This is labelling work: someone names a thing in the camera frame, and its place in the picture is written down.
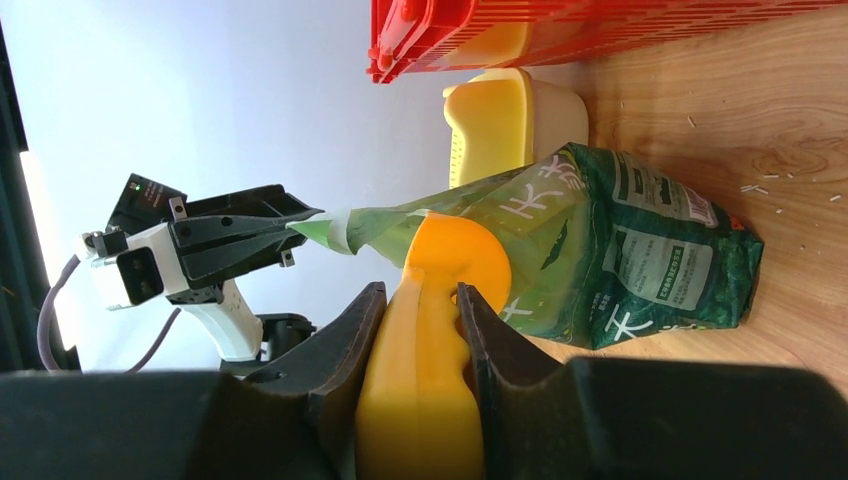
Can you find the green litter bag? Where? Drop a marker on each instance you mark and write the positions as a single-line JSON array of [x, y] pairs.
[[603, 247]]

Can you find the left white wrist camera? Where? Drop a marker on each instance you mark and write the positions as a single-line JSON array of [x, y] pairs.
[[131, 270]]

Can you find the yellow litter box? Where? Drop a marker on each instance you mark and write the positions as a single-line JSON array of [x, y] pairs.
[[504, 119]]

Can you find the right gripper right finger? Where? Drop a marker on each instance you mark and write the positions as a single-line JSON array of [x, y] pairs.
[[526, 399]]

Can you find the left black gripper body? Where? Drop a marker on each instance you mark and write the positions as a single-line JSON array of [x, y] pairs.
[[265, 201]]

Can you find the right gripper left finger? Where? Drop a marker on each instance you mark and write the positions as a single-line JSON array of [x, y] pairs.
[[321, 379]]

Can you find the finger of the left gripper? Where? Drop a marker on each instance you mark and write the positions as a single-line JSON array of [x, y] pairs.
[[209, 262], [203, 233]]

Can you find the yellow plastic scoop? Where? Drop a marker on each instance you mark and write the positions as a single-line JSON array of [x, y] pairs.
[[417, 417]]

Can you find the red plastic shopping basket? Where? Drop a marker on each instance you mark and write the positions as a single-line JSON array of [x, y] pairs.
[[438, 36]]

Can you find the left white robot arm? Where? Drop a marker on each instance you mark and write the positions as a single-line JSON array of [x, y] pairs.
[[235, 330]]

